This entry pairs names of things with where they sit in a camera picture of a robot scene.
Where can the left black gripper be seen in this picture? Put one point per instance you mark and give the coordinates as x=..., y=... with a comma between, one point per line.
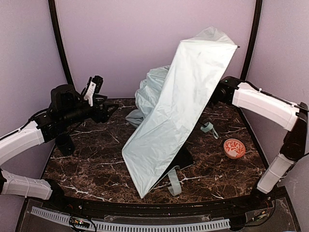
x=100, y=112

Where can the mint and black folding umbrella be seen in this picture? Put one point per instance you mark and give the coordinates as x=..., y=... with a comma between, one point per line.
x=197, y=67

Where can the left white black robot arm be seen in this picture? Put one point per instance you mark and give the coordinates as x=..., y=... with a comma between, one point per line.
x=67, y=108

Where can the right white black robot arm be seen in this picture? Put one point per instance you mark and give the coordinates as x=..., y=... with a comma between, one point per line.
x=292, y=117

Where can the small green circuit board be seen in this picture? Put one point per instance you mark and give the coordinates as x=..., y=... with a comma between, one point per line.
x=79, y=223

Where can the red white patterned bowl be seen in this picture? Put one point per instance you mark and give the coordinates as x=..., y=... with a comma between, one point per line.
x=234, y=149

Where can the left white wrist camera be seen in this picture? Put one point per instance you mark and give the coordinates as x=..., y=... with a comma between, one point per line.
x=92, y=89

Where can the left black frame post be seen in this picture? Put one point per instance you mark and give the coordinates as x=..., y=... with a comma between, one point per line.
x=59, y=42

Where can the black frame post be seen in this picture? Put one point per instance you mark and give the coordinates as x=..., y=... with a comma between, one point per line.
x=59, y=42
x=252, y=39

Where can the white slotted cable duct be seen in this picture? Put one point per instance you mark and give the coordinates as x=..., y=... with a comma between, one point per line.
x=134, y=224

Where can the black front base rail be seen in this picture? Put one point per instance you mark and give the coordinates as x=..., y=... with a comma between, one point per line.
x=223, y=208

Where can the right black frame post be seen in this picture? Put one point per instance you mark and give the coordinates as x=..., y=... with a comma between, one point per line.
x=252, y=39

